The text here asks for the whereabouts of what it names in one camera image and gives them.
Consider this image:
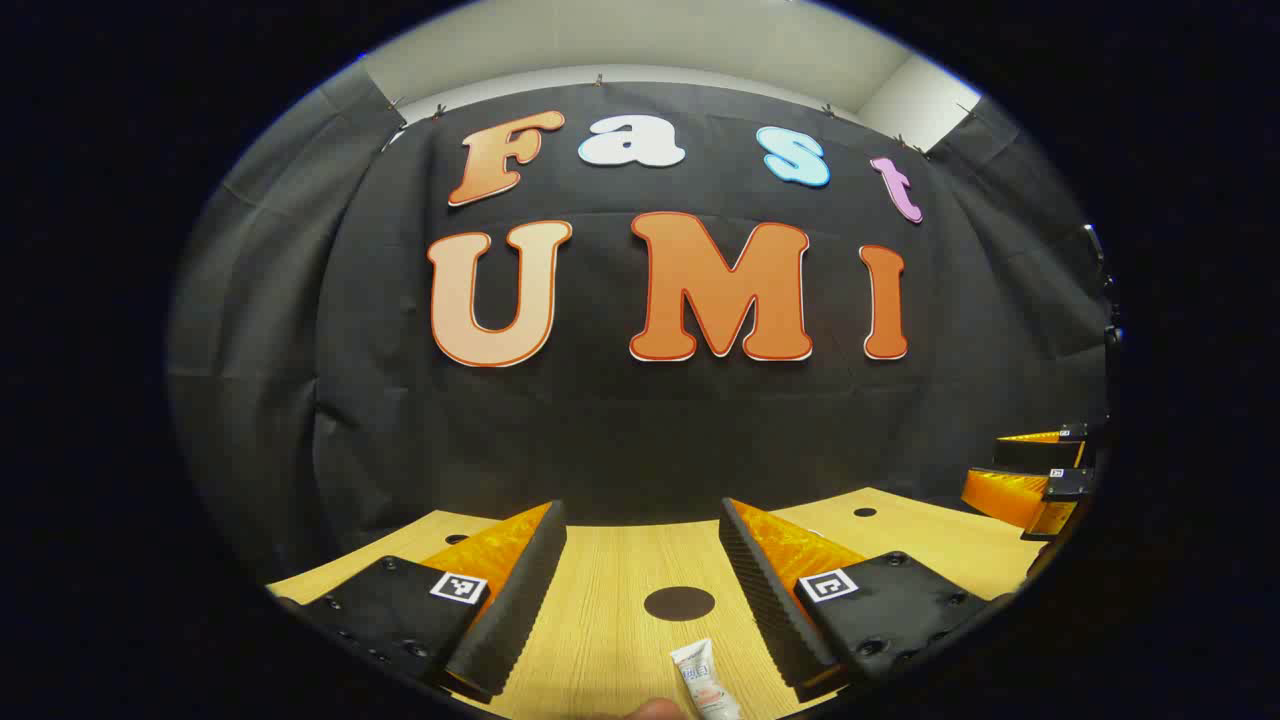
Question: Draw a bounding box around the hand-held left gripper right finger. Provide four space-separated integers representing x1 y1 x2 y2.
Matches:
719 497 1011 703

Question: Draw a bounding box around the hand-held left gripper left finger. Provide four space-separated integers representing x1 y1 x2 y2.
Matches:
272 500 568 704

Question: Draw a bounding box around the dark round coaster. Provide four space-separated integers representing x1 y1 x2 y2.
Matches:
643 586 717 623

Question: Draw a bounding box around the white toothpaste tube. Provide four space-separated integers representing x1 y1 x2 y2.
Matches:
669 638 743 720

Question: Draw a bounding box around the wooden desktop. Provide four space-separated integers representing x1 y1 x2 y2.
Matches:
265 487 1051 720

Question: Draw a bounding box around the black backdrop cloth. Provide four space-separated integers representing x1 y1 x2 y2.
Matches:
168 65 1116 581

